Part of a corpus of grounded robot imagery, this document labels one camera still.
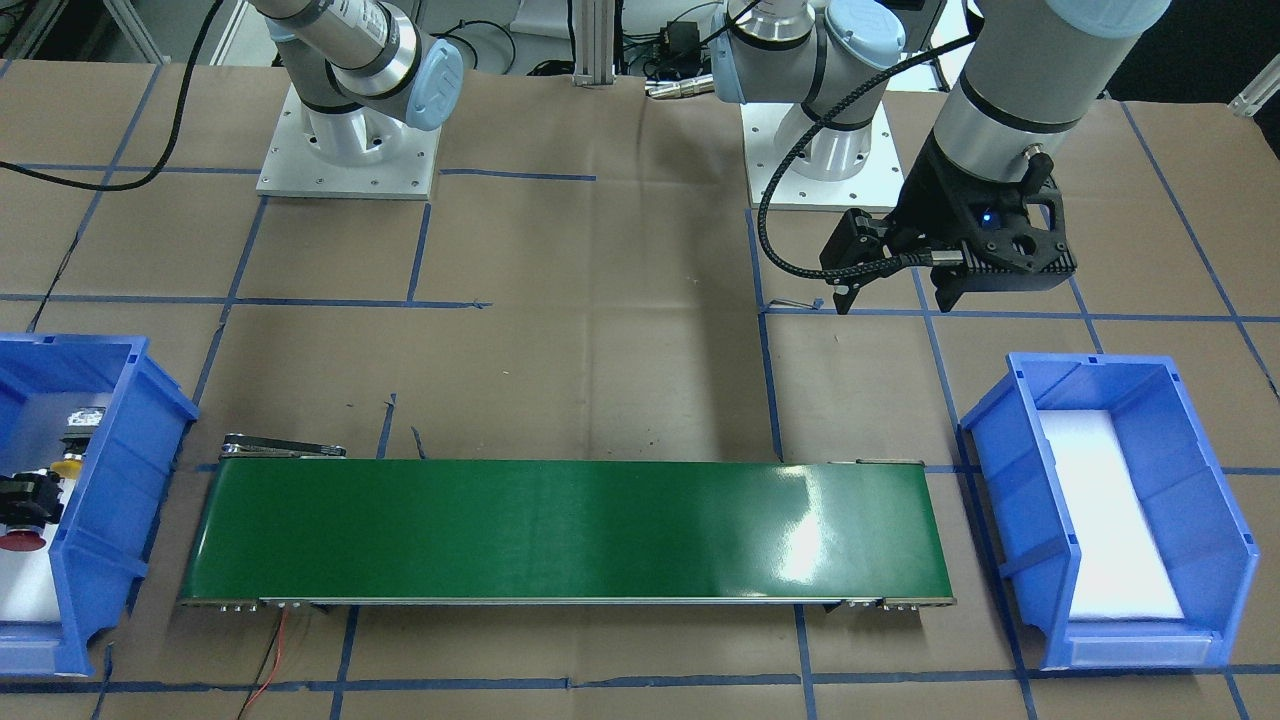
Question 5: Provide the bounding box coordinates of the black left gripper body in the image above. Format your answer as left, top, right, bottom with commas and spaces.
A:
892, 136, 1076, 293

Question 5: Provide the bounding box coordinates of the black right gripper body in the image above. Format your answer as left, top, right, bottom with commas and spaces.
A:
1, 470, 65, 529

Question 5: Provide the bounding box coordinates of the white foam pad destination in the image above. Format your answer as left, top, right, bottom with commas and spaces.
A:
1, 392, 111, 623

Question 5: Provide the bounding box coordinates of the aluminium frame post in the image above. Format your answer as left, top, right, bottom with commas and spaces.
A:
568, 0, 620, 87

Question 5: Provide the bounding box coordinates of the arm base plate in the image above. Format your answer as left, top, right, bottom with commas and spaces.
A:
256, 87, 440, 201
742, 102, 902, 213

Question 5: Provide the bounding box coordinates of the blue source bin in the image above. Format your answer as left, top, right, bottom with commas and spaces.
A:
961, 352, 1260, 670

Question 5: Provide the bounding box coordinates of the yellow push button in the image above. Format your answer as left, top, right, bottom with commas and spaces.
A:
49, 406, 106, 480

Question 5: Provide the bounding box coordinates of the black braided cable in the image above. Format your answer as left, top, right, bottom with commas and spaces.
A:
756, 35, 980, 281

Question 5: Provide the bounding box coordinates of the blue destination bin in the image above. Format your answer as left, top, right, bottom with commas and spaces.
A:
1, 333, 198, 676

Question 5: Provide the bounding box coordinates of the red push button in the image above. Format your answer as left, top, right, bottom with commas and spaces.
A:
0, 524, 47, 553

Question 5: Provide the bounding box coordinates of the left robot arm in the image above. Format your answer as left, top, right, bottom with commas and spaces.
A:
708, 1, 1169, 315

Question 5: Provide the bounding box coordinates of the green conveyor belt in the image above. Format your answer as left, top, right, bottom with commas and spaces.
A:
180, 455, 955, 609

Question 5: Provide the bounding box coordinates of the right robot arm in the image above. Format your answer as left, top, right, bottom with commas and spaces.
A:
3, 1, 462, 356

